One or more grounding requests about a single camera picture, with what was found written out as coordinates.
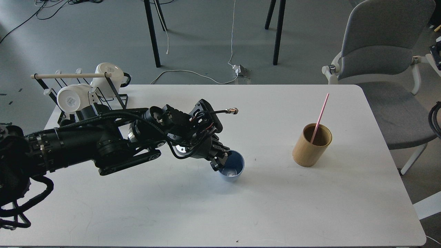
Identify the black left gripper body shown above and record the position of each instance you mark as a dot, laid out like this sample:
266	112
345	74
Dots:
191	131

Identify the wooden rack dowel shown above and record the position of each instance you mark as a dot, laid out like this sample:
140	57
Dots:
80	75

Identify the white mug upright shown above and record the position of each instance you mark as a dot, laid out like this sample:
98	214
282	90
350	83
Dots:
115	74

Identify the black table leg left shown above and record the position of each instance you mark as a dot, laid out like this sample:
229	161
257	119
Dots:
151	28

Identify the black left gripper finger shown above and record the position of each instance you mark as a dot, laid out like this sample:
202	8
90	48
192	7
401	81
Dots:
218	161
217	148

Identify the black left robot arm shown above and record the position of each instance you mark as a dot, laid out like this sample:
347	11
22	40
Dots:
113	139

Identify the blue cup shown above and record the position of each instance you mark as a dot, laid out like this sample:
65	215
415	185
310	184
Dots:
233	167

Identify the white power plug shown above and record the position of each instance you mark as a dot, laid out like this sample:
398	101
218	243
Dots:
240	71

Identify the bamboo cylinder holder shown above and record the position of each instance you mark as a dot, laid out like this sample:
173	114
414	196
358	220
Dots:
307	153

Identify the black table leg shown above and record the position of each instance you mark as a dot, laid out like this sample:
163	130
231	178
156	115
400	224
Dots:
279	29
151	28

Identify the black table leg right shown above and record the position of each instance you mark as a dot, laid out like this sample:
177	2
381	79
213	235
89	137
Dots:
279	29

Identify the black wire dish rack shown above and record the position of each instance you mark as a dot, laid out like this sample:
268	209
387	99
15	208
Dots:
51	87

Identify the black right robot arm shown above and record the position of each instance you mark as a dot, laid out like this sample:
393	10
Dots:
433	120

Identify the pink chopstick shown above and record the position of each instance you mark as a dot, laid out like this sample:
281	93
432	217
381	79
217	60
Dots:
319	119

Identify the white mug tilted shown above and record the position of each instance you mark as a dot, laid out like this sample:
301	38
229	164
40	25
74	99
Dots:
75	97

